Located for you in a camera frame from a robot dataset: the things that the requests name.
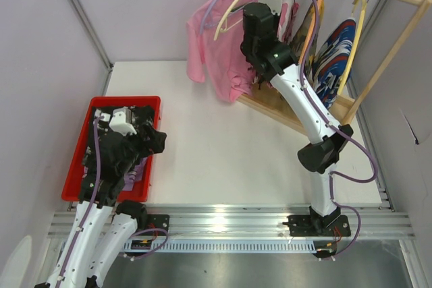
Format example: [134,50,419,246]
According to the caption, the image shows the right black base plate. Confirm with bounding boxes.
[282,214,352,237]

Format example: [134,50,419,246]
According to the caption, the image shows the pink camouflage trousers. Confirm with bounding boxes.
[249,0,300,92]

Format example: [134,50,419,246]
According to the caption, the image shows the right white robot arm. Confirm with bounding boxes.
[240,3,353,233]

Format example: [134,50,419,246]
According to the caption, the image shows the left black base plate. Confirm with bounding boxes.
[111,214,171,235]

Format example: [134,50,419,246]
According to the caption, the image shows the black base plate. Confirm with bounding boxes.
[111,214,171,235]
[282,214,352,237]

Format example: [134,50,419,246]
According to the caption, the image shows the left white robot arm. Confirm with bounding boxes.
[40,105,168,287]

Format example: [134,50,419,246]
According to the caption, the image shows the cream hanger right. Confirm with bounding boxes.
[337,0,367,96]

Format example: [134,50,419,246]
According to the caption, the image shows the red plastic bin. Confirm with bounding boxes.
[61,96,161,202]

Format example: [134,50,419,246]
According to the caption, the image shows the aluminium mounting rail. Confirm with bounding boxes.
[47,203,416,241]

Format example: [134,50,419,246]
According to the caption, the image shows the wooden clothes rack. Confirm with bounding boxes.
[238,0,431,134]

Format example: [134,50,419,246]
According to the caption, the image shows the white slotted cable duct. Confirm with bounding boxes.
[123,239,317,255]

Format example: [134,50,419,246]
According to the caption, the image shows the blue red white shorts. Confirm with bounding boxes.
[311,18,356,109]

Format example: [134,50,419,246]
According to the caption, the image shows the pink t-shirt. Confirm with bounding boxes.
[186,0,254,103]

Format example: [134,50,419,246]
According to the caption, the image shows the green yellow camouflage trousers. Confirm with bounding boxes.
[290,4,319,76]

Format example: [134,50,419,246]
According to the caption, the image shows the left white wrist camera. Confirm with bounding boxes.
[109,107,137,136]

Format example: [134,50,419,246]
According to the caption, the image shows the orange hanger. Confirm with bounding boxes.
[302,0,325,65]

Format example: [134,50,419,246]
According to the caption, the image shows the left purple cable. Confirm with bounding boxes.
[55,115,169,288]

